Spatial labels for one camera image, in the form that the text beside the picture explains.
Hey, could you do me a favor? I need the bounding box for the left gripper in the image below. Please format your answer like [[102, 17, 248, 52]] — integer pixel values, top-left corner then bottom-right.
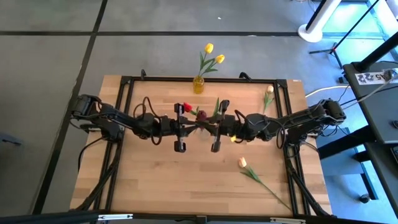
[[160, 102, 203, 154]]

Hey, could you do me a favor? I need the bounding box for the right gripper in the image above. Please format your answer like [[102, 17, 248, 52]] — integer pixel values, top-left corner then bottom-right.
[[200, 99, 247, 153]]

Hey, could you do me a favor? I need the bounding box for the dark red tulip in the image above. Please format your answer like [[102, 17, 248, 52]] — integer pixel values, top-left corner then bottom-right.
[[195, 96, 221, 124]]

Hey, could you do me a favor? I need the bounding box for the peach tulip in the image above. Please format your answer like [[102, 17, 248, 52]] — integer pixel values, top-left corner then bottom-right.
[[238, 157, 293, 212]]

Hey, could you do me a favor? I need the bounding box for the yellow tulip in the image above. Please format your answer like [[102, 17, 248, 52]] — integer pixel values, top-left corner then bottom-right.
[[200, 54, 226, 77], [198, 42, 215, 77]]

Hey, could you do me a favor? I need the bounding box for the amber glass vase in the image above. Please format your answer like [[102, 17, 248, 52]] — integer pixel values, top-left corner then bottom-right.
[[192, 75, 205, 95]]

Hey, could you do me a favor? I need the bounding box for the cream tulip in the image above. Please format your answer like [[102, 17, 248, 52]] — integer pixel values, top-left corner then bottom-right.
[[262, 85, 276, 115]]

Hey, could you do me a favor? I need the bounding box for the white column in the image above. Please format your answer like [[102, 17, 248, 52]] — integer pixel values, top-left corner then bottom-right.
[[297, 0, 343, 44]]

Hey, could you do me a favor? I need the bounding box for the black tripod stand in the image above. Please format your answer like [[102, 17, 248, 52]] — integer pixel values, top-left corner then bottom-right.
[[308, 0, 382, 70]]

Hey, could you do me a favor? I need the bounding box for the white printed label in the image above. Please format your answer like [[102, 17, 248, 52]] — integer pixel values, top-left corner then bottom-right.
[[354, 72, 387, 86]]

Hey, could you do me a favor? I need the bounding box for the black desk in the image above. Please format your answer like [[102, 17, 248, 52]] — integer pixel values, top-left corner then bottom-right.
[[317, 60, 398, 215]]

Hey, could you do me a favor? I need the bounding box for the grey floor object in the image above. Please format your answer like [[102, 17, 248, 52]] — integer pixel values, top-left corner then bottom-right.
[[0, 133, 23, 147]]

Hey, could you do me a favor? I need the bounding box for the black diagonal pole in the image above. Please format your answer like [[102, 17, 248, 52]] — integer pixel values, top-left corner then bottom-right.
[[354, 40, 398, 72]]

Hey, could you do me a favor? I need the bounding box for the black aluminium table frame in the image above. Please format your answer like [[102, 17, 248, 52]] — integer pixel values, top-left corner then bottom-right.
[[74, 75, 333, 218]]

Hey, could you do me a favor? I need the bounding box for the silver bracket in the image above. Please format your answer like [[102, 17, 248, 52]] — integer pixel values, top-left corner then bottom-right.
[[269, 217, 307, 224], [98, 213, 134, 221]]

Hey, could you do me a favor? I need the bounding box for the white cable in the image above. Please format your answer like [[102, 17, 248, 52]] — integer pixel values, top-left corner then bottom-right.
[[305, 85, 352, 98]]

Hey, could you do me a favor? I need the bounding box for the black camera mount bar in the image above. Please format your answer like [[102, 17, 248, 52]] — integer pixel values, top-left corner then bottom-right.
[[0, 210, 398, 224]]

